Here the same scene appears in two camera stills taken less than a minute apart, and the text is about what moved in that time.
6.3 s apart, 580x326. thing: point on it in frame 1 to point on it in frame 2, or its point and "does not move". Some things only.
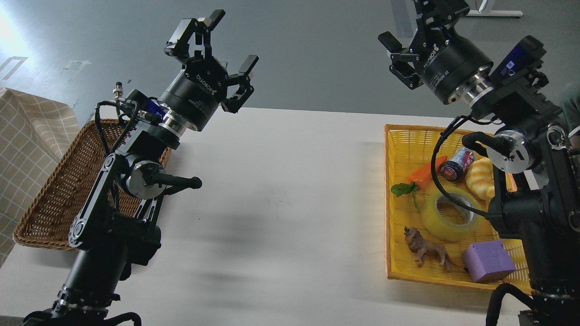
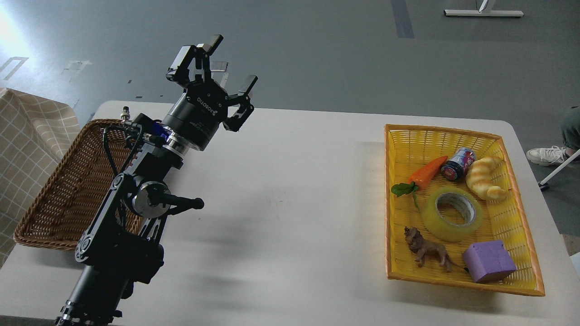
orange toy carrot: (418, 179) does not move
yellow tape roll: (445, 231) does not move
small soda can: (457, 165) does not move
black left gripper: (194, 96) to (197, 118)
